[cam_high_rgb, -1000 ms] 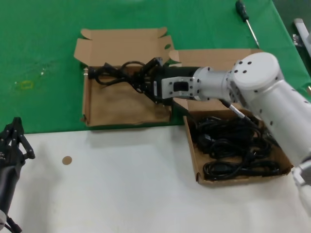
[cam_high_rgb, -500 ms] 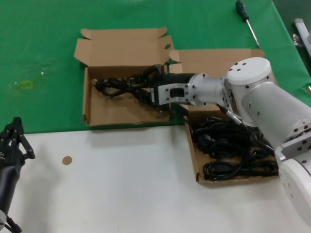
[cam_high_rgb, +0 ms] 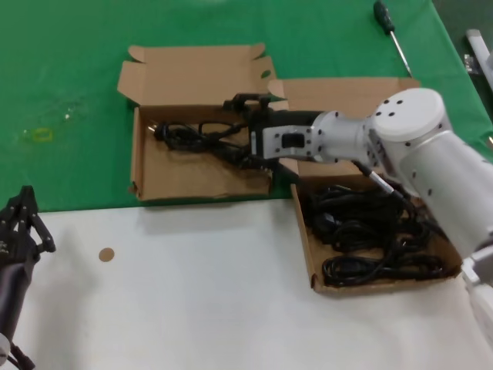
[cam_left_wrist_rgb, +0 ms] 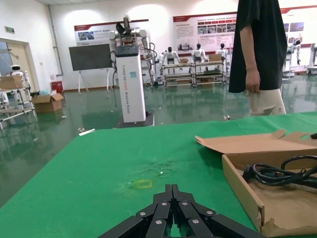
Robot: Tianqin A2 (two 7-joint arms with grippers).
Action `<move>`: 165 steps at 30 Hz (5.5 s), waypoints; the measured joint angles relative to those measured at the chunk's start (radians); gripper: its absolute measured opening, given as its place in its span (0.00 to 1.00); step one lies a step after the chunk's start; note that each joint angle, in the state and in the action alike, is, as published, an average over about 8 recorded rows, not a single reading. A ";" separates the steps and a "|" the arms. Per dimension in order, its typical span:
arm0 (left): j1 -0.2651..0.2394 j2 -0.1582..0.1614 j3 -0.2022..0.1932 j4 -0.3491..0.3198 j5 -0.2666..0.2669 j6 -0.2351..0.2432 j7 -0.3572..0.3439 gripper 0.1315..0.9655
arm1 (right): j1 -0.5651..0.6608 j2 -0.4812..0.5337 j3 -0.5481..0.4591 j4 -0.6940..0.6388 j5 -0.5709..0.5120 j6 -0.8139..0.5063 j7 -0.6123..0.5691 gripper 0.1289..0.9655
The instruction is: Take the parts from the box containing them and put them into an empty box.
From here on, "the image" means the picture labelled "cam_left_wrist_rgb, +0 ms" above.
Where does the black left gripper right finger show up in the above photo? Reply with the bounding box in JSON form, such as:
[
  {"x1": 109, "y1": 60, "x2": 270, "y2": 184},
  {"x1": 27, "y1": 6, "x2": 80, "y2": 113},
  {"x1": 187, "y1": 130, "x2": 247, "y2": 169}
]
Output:
[{"x1": 172, "y1": 183, "x2": 267, "y2": 238}]

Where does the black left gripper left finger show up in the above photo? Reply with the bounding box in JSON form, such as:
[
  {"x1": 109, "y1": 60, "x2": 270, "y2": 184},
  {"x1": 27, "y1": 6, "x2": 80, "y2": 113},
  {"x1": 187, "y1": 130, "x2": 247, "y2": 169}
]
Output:
[{"x1": 99, "y1": 183, "x2": 174, "y2": 238}]

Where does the black power cable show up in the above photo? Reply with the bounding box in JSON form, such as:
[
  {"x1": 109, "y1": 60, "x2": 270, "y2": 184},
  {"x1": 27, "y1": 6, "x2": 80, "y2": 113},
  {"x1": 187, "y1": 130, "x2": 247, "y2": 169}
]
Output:
[{"x1": 242, "y1": 155, "x2": 317, "y2": 190}]

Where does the person bare forearm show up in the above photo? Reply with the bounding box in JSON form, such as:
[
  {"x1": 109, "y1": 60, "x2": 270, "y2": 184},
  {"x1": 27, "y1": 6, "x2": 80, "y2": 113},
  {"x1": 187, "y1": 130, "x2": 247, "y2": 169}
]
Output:
[{"x1": 239, "y1": 24, "x2": 261, "y2": 73}]

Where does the open brown cardboard box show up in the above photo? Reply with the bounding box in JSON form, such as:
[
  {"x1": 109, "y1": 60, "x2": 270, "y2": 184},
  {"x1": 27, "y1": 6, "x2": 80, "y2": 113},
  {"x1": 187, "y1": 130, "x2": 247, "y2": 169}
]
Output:
[{"x1": 195, "y1": 129, "x2": 317, "y2": 238}]

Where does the open cardboard shipping box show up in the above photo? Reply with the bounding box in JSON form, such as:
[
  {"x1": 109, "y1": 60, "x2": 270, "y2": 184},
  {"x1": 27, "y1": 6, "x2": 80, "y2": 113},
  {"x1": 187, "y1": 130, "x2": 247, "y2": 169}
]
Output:
[{"x1": 31, "y1": 93, "x2": 64, "y2": 114}]

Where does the red box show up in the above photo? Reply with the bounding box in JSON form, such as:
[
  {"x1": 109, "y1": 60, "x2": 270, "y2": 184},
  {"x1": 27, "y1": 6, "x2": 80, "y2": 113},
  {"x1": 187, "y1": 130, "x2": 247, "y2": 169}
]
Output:
[{"x1": 51, "y1": 81, "x2": 64, "y2": 94}]

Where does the closed brown cardboard box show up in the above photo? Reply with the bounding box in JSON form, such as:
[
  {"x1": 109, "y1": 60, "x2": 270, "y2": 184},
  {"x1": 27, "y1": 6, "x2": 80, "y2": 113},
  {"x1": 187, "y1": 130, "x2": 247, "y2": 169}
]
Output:
[{"x1": 0, "y1": 75, "x2": 24, "y2": 90}]

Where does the person bare hand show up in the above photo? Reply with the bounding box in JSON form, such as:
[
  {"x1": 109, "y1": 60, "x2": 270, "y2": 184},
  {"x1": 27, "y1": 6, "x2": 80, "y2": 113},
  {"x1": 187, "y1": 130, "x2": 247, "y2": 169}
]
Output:
[{"x1": 246, "y1": 69, "x2": 261, "y2": 94}]

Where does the white stick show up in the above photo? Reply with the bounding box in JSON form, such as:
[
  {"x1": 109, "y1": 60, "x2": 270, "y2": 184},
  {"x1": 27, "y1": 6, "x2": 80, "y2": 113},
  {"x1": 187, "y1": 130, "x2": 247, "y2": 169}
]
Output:
[{"x1": 78, "y1": 128, "x2": 96, "y2": 137}]

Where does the white shelf rack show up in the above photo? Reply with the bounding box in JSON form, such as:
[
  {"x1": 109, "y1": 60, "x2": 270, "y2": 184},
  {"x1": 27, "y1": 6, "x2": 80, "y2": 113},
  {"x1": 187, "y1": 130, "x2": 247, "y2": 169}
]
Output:
[
  {"x1": 162, "y1": 62, "x2": 194, "y2": 88},
  {"x1": 193, "y1": 60, "x2": 227, "y2": 86}
]

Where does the white humanoid robot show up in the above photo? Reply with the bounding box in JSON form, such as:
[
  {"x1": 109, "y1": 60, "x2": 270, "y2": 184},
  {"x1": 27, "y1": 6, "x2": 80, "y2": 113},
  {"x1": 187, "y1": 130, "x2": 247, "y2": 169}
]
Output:
[
  {"x1": 191, "y1": 43, "x2": 208, "y2": 62},
  {"x1": 215, "y1": 43, "x2": 229, "y2": 61},
  {"x1": 161, "y1": 46, "x2": 178, "y2": 64}
]

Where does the white pipe rack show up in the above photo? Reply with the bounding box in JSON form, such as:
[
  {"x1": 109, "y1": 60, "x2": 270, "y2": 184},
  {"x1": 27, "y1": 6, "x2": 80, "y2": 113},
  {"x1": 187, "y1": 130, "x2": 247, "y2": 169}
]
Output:
[{"x1": 0, "y1": 84, "x2": 38, "y2": 130}]

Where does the black display on stand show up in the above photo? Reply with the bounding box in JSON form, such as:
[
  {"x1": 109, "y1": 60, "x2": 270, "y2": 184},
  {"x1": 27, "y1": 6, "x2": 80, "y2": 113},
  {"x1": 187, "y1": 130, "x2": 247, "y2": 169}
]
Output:
[{"x1": 68, "y1": 44, "x2": 114, "y2": 94}]

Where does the person in black shirt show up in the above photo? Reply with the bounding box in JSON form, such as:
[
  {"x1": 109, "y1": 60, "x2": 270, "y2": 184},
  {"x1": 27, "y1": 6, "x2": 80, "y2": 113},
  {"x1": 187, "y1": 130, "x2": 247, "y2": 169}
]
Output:
[{"x1": 228, "y1": 0, "x2": 288, "y2": 117}]

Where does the large red white info board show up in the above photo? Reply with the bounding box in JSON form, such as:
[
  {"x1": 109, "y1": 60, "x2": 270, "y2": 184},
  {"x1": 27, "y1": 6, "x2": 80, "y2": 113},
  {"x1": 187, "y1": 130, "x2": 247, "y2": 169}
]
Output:
[{"x1": 172, "y1": 11, "x2": 238, "y2": 54}]

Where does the white standing robot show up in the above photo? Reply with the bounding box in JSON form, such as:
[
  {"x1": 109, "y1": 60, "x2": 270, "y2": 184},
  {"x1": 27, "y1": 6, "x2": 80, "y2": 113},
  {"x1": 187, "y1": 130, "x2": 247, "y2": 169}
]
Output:
[{"x1": 286, "y1": 37, "x2": 303, "y2": 80}]

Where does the white machine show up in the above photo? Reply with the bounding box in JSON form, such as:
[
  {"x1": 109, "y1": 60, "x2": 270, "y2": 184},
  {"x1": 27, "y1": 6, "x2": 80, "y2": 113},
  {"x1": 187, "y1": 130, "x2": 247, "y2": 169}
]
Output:
[{"x1": 306, "y1": 43, "x2": 317, "y2": 75}]

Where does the small white round-head robot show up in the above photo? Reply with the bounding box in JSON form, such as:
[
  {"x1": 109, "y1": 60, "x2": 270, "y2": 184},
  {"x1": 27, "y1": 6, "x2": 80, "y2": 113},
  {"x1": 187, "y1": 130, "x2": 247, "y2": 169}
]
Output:
[{"x1": 9, "y1": 64, "x2": 30, "y2": 83}]

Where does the beige door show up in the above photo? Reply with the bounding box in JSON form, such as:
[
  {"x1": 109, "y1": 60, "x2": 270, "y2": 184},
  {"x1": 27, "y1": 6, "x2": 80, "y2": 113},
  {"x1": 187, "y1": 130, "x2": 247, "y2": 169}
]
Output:
[{"x1": 0, "y1": 38, "x2": 40, "y2": 93}]

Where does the red white photo board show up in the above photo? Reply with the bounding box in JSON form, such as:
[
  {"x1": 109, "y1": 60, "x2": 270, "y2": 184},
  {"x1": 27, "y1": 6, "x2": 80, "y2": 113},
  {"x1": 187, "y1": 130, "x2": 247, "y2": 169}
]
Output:
[{"x1": 279, "y1": 4, "x2": 317, "y2": 48}]

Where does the red white wall poster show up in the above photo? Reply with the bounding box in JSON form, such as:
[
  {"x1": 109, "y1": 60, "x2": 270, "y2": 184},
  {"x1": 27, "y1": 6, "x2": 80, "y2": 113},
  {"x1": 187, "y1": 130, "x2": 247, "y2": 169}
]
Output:
[{"x1": 73, "y1": 19, "x2": 150, "y2": 47}]

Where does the grey wall conduit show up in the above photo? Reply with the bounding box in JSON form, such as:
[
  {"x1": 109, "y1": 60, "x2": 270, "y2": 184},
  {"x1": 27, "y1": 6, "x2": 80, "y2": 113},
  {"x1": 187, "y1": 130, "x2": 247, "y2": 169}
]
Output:
[{"x1": 46, "y1": 4, "x2": 64, "y2": 76}]

